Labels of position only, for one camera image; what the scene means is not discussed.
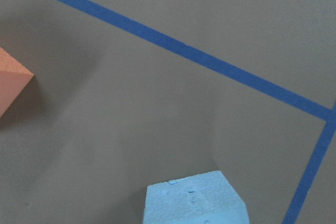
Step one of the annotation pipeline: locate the orange foam block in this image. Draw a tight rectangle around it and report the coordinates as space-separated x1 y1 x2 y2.
1 48 34 116

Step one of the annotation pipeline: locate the light blue foam block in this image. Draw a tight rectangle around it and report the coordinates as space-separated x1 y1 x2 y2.
143 170 250 223

